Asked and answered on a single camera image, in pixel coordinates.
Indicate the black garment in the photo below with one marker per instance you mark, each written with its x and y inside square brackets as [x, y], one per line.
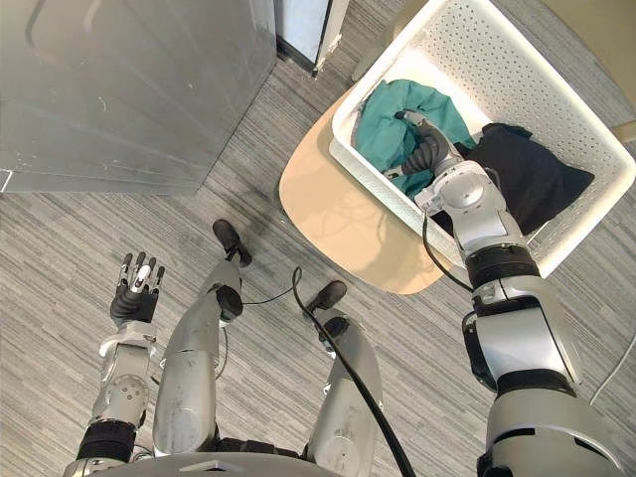
[531, 174]

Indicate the beige wooden stool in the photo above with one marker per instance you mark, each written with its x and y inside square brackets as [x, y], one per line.
[343, 218]

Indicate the white perforated laundry basket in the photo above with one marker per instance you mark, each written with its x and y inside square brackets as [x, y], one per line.
[507, 74]

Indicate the teal garment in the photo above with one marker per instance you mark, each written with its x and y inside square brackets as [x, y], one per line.
[382, 124]

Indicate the silver right robot leg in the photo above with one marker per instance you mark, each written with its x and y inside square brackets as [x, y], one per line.
[348, 392]

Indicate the white framed door panel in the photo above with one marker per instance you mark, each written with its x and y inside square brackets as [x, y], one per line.
[303, 27]

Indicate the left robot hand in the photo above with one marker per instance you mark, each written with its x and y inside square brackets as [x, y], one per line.
[134, 305]

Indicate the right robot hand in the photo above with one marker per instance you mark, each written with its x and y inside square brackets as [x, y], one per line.
[421, 159]

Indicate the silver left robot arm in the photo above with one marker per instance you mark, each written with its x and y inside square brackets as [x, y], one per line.
[121, 392]

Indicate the silver robot torso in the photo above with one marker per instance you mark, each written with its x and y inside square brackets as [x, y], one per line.
[218, 459]

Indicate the silver left robot leg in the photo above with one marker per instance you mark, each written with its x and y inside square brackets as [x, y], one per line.
[191, 358]

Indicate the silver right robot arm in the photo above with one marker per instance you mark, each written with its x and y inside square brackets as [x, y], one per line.
[522, 343]

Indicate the silver robot leg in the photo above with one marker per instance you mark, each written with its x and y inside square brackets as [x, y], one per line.
[348, 392]
[191, 358]

